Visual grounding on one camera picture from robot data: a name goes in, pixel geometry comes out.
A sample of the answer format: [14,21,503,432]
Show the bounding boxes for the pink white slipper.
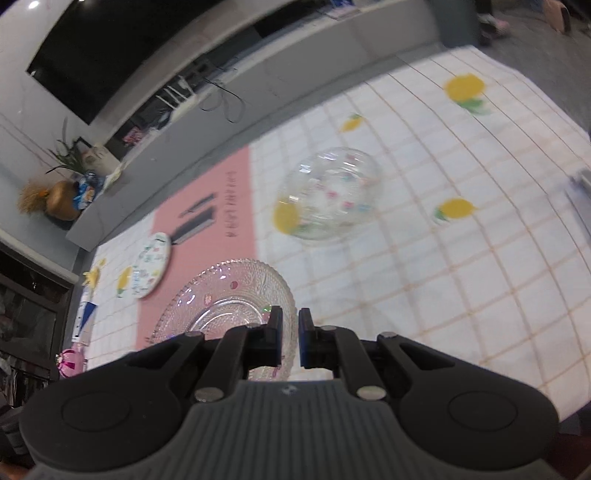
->
[477,13,512,45]

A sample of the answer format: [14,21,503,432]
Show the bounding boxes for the black wall television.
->
[26,0,298,126]

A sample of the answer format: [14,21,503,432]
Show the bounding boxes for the gold vase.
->
[45,180,82,222]

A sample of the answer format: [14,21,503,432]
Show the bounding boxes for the grey marble television bench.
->
[65,0,446,253]

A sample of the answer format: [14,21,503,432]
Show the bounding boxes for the pink round toy case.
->
[56,348,86,380]

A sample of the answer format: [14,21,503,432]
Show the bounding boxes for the white painted plate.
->
[131,232,172,300]

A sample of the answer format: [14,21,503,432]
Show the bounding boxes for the black cable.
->
[198,75,246,124]

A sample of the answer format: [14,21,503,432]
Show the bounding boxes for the green plant in blue vase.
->
[45,117,95,175]

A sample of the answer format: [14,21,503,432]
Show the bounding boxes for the dried flower bunch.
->
[17,177,49,216]

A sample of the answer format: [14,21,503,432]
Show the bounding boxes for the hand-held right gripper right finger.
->
[298,308,456,402]

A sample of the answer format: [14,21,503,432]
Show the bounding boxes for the white drawing card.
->
[85,145,121,176]

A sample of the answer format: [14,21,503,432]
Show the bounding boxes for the clear printed glass bowl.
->
[272,146,384,246]

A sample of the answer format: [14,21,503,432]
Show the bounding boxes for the clear embossed glass plate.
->
[147,259,297,382]

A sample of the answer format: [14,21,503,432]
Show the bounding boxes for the white router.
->
[156,82,195,112]

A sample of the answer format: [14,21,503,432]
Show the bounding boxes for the grey phone stand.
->
[565,167,591,195]

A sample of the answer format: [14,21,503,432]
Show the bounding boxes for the pink space heater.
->
[542,0,572,34]

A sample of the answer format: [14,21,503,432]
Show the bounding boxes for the white blue carton box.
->
[73,299,98,343]

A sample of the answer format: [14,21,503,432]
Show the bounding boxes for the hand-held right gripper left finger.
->
[124,305,284,402]

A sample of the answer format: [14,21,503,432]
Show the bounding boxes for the blue snack bags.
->
[73,172,105,207]

